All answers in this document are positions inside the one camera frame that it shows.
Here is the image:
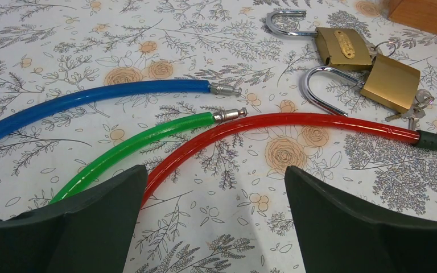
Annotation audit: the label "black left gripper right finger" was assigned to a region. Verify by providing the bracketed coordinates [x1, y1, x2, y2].
[285, 166, 437, 272]

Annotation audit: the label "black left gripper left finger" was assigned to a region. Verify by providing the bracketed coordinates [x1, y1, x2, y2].
[0, 165, 147, 272]

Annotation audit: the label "green cable lock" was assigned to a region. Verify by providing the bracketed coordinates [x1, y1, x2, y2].
[50, 107, 248, 204]

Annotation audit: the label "red cable lock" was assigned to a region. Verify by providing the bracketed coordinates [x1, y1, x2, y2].
[142, 113, 437, 205]

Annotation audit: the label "plain brass padlock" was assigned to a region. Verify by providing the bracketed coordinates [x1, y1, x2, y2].
[300, 54, 420, 117]

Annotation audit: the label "silver padlock keys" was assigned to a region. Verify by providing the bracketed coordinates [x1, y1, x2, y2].
[385, 89, 435, 131]

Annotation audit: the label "brass padlock with label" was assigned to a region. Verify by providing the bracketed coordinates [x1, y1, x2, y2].
[266, 10, 372, 71]

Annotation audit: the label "wooden compartment tray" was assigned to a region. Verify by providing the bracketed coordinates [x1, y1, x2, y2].
[388, 0, 437, 35]

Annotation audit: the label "blue cable lock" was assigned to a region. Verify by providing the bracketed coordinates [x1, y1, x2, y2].
[0, 79, 242, 139]

